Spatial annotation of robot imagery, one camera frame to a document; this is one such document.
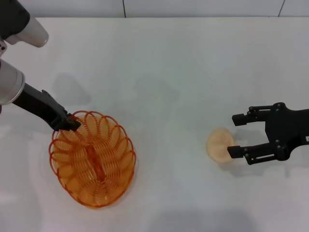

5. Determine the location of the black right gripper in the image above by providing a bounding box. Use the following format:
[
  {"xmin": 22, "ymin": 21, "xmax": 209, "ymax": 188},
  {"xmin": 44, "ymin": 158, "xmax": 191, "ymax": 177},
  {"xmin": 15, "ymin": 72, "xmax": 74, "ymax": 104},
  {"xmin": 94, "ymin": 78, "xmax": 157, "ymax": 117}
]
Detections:
[{"xmin": 226, "ymin": 102, "xmax": 309, "ymax": 166}]

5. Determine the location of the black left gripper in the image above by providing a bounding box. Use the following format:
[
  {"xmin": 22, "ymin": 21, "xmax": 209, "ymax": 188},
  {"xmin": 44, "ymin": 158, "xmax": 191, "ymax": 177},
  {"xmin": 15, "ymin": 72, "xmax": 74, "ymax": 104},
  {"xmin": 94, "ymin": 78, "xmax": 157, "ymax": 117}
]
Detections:
[{"xmin": 12, "ymin": 83, "xmax": 82, "ymax": 132}]

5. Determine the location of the pale round bread bun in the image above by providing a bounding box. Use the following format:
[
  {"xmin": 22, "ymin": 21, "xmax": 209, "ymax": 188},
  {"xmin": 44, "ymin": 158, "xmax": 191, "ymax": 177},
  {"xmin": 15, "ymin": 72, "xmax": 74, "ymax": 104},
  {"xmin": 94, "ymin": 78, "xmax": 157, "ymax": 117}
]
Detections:
[{"xmin": 206, "ymin": 127, "xmax": 239, "ymax": 164}]

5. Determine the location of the orange plastic woven basket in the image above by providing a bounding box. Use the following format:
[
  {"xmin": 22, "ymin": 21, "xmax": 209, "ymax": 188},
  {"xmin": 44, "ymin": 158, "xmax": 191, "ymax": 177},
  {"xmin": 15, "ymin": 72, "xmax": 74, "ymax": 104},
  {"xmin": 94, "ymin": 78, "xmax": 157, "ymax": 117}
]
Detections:
[{"xmin": 49, "ymin": 110, "xmax": 136, "ymax": 210}]

